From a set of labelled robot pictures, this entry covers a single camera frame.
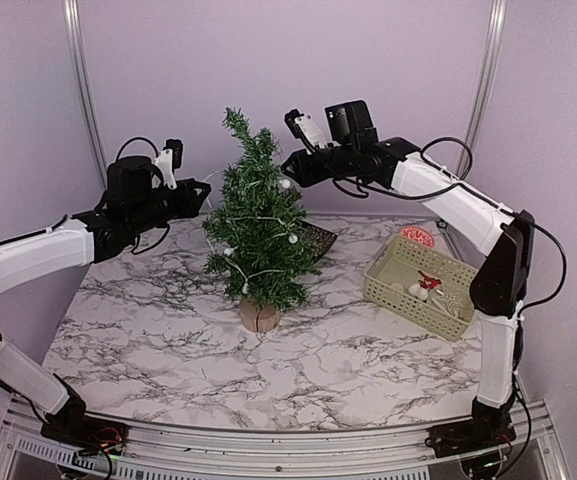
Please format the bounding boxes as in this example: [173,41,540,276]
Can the silver star ornament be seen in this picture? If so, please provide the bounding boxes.
[433,288,462,312]

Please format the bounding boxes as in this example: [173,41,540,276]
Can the green perforated plastic basket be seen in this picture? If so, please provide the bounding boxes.
[363,234,477,342]

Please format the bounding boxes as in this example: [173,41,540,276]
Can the right aluminium frame post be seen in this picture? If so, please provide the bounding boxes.
[465,0,508,152]

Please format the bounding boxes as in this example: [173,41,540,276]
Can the left aluminium frame post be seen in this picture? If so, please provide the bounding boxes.
[62,0,107,176]

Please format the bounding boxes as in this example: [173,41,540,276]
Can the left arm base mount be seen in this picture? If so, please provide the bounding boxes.
[41,386,128,456]

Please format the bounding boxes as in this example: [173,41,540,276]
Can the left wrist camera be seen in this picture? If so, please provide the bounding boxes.
[154,139,183,190]

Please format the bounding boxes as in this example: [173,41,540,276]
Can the small green christmas tree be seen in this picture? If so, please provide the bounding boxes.
[203,107,320,311]

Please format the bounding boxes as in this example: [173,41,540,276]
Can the red white round ornament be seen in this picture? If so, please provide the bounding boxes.
[400,226,435,248]

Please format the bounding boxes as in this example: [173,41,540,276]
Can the round wooden tree base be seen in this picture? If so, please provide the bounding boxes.
[239,298,281,333]

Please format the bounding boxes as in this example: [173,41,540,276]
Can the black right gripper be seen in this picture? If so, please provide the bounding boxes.
[283,142,357,187]

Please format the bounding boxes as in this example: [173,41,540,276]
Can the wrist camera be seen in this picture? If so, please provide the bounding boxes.
[284,109,329,152]
[154,139,183,190]

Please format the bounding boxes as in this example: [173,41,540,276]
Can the white ball string lights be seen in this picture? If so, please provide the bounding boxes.
[203,163,312,305]

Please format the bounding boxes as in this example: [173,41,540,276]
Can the red reindeer ornament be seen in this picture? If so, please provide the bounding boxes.
[418,270,442,291]

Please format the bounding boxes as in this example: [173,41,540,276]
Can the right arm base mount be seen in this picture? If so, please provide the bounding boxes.
[425,395,517,458]

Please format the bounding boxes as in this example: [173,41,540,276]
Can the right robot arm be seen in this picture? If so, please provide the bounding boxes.
[281,100,534,448]

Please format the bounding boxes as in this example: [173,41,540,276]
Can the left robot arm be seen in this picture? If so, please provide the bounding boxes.
[0,149,211,445]

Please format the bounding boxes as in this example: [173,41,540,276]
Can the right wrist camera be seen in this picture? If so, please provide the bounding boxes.
[284,109,329,152]

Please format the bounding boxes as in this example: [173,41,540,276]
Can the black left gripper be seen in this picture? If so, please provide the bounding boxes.
[128,178,209,235]

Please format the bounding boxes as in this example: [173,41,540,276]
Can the aluminium frame post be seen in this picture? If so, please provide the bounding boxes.
[62,0,107,176]
[465,0,508,152]

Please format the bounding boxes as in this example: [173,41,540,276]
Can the front aluminium rail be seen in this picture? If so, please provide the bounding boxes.
[0,394,569,480]

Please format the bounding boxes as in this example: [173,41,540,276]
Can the black mesh object behind tree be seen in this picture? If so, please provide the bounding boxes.
[300,220,338,262]

